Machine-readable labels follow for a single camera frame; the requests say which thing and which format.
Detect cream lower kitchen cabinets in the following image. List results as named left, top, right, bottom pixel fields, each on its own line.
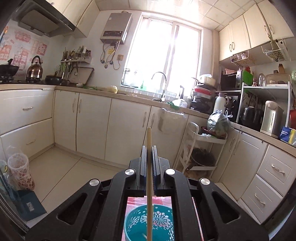
left=1, top=84, right=295, bottom=223

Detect kitchen window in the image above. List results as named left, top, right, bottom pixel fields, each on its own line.
left=122, top=16, right=202, bottom=97

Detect red white checkered tablecloth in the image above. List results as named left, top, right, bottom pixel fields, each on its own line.
left=121, top=196, right=172, bottom=240

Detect teal perforated plastic basket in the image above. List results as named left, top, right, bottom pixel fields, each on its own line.
left=123, top=204, right=175, bottom=241

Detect dark pan on rack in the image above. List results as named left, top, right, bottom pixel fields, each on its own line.
left=191, top=148, right=216, bottom=167

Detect white tiered storage rack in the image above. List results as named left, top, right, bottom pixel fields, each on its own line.
left=173, top=122, right=227, bottom=178

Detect grey plastic bag of vegetables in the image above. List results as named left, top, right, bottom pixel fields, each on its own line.
left=207, top=110, right=231, bottom=139

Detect clear patterned plastic container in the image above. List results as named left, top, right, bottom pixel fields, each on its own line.
left=8, top=153, right=35, bottom=190

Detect white thermos jug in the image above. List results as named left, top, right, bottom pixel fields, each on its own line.
left=213, top=92, right=229, bottom=114

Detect white electric water boiler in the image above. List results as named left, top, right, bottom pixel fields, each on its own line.
left=260, top=100, right=283, bottom=138

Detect chrome sink faucet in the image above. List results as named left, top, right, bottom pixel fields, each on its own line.
left=151, top=71, right=167, bottom=102

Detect white countertop shelf unit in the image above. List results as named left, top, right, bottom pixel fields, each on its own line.
left=235, top=81, right=293, bottom=127

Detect copper kettle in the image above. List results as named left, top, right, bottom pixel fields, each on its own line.
left=26, top=55, right=43, bottom=83

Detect black wok on stove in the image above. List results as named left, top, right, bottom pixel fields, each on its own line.
left=0, top=58, right=19, bottom=77

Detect range hood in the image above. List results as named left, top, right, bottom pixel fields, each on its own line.
left=12, top=0, right=76, bottom=37

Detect wall utensil rack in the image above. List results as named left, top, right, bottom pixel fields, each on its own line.
left=59, top=46, right=92, bottom=80

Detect wall mounted gas water heater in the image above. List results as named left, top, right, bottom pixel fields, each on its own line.
left=100, top=12, right=132, bottom=44

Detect cream upper wall cabinets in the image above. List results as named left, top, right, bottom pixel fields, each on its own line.
left=219, top=1, right=294, bottom=61

